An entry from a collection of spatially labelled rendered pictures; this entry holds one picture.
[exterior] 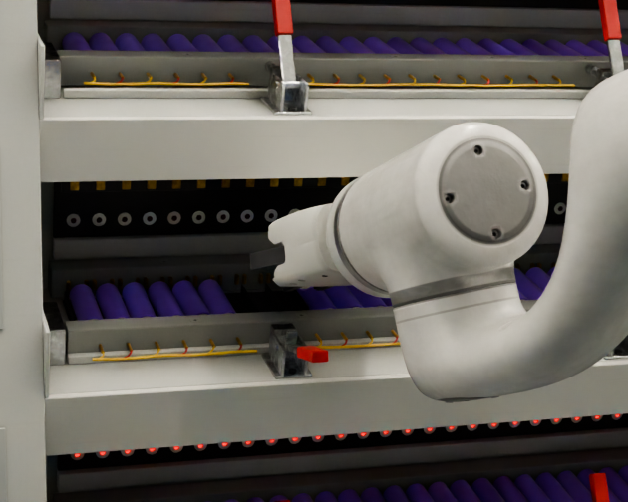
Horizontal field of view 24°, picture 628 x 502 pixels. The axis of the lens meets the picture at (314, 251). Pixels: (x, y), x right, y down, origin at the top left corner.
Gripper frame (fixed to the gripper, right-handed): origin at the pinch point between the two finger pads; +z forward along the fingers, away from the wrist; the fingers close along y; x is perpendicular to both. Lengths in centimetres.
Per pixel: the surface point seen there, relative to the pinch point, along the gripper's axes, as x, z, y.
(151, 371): 7.2, -1.5, 13.1
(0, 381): 7.5, -4.4, 24.1
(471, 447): 14.8, 14.1, -18.7
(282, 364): 7.5, -4.5, 4.1
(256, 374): 8.0, -3.0, 5.7
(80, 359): 6.0, -0.1, 17.9
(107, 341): 4.8, -0.2, 15.9
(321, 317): 3.9, -0.8, -0.4
